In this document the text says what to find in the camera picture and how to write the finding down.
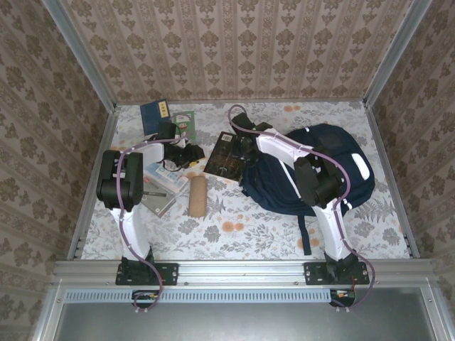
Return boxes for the black book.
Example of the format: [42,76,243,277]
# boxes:
[203,131,250,185]

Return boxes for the white light-blue booklet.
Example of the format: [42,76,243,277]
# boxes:
[144,161,190,195]

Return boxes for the green book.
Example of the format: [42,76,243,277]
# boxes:
[169,110,197,141]

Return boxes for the tan glasses case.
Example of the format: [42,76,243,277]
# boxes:
[188,175,208,218]

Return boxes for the dark blue book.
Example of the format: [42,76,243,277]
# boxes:
[139,100,172,136]

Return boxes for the grey metal case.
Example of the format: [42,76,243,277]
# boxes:
[141,177,178,218]

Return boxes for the navy blue backpack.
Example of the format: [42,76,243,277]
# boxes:
[240,124,376,256]

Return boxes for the grey sheet metal panel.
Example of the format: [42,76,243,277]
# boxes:
[33,287,455,341]

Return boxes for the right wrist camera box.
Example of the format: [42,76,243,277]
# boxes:
[232,113,255,134]

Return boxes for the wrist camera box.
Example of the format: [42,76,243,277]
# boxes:
[157,121,190,148]
[232,113,255,134]

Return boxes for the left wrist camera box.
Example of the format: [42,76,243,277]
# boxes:
[157,121,190,148]

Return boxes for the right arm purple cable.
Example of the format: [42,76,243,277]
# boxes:
[227,104,376,315]

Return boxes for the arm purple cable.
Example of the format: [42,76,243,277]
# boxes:
[227,104,376,315]
[119,112,195,315]

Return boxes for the thin aluminium table end rail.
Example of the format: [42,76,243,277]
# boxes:
[115,99,367,107]

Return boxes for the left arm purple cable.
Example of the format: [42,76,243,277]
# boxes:
[119,112,195,315]

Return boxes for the aluminium table side rail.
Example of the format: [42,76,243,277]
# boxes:
[365,102,421,259]
[67,104,121,260]

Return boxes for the long aluminium mounting rail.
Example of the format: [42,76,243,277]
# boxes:
[53,259,437,285]

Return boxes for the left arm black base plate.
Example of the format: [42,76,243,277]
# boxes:
[115,262,178,286]

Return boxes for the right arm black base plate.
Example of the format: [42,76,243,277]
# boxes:
[304,261,370,286]

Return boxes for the slotted blue-grey cable duct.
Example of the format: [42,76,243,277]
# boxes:
[65,288,335,303]

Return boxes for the aluminium frame post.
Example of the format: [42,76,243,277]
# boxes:
[364,0,433,107]
[41,0,118,111]

